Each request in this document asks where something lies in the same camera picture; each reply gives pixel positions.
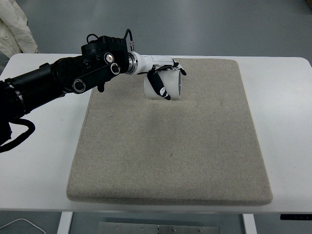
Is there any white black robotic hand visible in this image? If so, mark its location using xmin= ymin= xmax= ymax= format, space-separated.
xmin=127 ymin=52 xmax=186 ymax=100

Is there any white ribbed cup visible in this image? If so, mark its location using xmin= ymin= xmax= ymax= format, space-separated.
xmin=144 ymin=70 xmax=181 ymax=100

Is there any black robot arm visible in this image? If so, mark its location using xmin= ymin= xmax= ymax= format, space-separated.
xmin=0 ymin=36 xmax=129 ymax=122

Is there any beige fabric cushion mat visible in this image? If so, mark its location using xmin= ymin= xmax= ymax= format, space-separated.
xmin=67 ymin=58 xmax=273 ymax=206

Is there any cream white jacket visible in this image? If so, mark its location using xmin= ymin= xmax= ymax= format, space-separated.
xmin=0 ymin=0 xmax=39 ymax=58

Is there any left white table leg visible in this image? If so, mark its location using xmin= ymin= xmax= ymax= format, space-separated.
xmin=57 ymin=212 xmax=73 ymax=234

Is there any white table leg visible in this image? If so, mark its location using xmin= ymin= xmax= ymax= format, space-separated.
xmin=57 ymin=212 xmax=73 ymax=234
xmin=242 ymin=214 xmax=257 ymax=234

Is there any right white table leg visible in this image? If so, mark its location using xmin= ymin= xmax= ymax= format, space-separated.
xmin=242 ymin=214 xmax=257 ymax=234

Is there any black desk control panel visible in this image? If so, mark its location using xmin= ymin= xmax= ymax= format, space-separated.
xmin=280 ymin=214 xmax=312 ymax=221

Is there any black braided cable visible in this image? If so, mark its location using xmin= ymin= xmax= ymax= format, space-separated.
xmin=0 ymin=118 xmax=36 ymax=154

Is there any white cable on floor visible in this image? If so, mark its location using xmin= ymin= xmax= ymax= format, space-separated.
xmin=0 ymin=218 xmax=47 ymax=234

